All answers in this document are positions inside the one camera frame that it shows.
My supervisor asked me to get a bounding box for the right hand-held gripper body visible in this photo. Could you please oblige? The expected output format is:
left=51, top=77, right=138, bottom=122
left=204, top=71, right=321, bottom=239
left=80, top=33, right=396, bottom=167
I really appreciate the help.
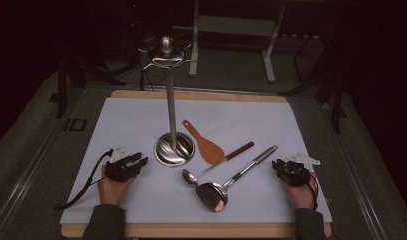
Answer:
left=278, top=152, right=322, bottom=187

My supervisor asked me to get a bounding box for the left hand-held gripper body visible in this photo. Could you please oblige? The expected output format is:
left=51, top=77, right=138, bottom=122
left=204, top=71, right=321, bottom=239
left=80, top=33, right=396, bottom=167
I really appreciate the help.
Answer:
left=104, top=143, right=139, bottom=183

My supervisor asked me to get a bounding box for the small ladle with brown handle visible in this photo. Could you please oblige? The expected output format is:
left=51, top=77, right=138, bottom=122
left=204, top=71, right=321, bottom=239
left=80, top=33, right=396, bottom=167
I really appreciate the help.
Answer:
left=181, top=141, right=255, bottom=187

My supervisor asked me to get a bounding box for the steel utensil stand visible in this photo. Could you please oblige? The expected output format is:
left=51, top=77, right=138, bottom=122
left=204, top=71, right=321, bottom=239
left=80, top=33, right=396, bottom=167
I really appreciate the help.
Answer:
left=137, top=35, right=196, bottom=168

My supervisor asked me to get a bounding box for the wooden rice paddle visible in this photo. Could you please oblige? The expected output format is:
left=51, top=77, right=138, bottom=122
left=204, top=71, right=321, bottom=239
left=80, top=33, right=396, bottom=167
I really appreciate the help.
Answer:
left=181, top=119, right=226, bottom=165

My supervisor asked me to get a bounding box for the large steel ladle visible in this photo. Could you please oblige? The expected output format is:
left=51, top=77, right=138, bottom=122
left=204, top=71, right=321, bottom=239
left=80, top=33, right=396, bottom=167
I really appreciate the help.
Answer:
left=195, top=144, right=279, bottom=213

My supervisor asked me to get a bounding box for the person's left hand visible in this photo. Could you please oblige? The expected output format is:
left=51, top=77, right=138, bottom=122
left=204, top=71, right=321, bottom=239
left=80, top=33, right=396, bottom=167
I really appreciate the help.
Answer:
left=97, top=164, right=136, bottom=206

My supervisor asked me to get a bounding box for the person's right hand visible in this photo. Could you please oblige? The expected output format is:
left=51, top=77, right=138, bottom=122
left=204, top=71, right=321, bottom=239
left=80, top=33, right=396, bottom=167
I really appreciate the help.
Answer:
left=283, top=173, right=317, bottom=211

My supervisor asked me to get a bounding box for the white paper sheet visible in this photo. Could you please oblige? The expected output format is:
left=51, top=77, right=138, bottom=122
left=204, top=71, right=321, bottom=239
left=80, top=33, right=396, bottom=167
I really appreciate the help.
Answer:
left=59, top=97, right=333, bottom=225

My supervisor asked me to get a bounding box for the black floor socket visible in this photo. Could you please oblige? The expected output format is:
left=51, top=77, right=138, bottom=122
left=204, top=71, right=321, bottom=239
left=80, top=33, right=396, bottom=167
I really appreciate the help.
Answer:
left=63, top=117, right=88, bottom=132

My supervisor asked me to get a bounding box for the black metal stand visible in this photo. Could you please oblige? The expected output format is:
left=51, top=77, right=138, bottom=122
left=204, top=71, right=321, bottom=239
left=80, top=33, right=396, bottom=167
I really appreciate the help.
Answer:
left=278, top=33, right=348, bottom=135

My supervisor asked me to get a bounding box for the black tripod stand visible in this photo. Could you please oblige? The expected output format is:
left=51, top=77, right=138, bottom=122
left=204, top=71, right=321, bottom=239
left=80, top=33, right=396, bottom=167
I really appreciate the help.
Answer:
left=48, top=54, right=127, bottom=120

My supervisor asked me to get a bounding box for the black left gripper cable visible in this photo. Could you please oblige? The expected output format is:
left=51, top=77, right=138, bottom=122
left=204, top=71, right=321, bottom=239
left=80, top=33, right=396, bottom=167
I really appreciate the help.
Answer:
left=53, top=148, right=115, bottom=211

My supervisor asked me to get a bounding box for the white metal frame stand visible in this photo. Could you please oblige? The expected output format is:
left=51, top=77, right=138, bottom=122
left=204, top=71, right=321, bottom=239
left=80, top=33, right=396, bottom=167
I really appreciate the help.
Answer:
left=173, top=0, right=287, bottom=84

